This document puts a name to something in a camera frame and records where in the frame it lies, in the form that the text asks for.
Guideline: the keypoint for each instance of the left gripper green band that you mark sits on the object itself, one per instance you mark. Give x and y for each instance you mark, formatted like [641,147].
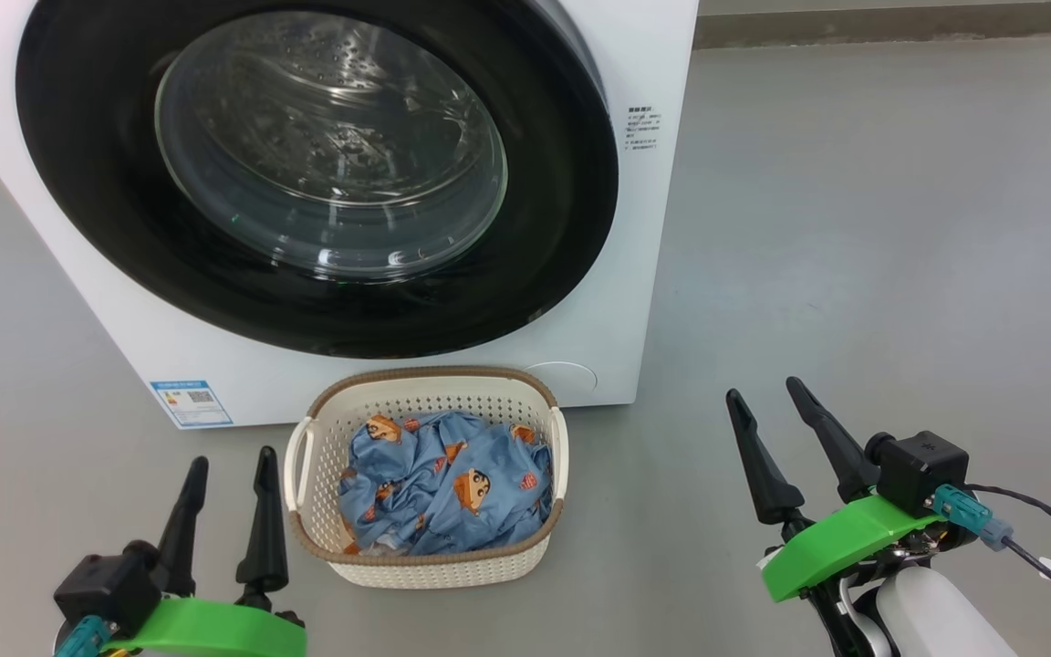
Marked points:
[206,630]

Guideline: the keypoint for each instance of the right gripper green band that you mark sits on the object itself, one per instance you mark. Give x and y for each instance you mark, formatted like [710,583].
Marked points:
[845,534]

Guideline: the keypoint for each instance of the blue cartoon print garment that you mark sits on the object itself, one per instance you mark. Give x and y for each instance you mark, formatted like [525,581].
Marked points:
[480,447]

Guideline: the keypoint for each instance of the black round glass washer door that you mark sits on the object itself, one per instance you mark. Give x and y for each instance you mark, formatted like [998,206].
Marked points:
[78,182]

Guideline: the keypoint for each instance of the cream perforated laundry basket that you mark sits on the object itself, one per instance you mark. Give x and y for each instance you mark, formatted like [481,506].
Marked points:
[416,570]

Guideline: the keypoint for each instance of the white front-load washing machine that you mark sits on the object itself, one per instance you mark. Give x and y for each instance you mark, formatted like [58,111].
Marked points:
[649,274]

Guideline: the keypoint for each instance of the blue energy label sticker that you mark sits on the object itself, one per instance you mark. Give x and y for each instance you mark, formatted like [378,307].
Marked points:
[191,403]

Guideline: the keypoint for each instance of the round white filter cover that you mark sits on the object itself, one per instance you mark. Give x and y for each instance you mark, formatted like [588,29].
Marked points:
[567,377]

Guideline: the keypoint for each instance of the small printed text sticker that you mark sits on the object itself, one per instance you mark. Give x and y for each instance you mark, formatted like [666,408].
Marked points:
[642,128]

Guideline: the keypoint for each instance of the grey skirting board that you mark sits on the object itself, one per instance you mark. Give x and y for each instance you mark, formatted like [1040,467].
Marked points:
[854,26]

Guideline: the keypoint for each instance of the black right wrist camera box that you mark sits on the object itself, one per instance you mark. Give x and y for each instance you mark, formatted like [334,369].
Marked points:
[922,470]

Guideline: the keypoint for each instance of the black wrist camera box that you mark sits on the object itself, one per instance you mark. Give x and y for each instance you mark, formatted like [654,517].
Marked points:
[922,470]
[106,584]

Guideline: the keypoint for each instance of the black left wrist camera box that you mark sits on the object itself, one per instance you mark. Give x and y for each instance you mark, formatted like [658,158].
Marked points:
[106,584]

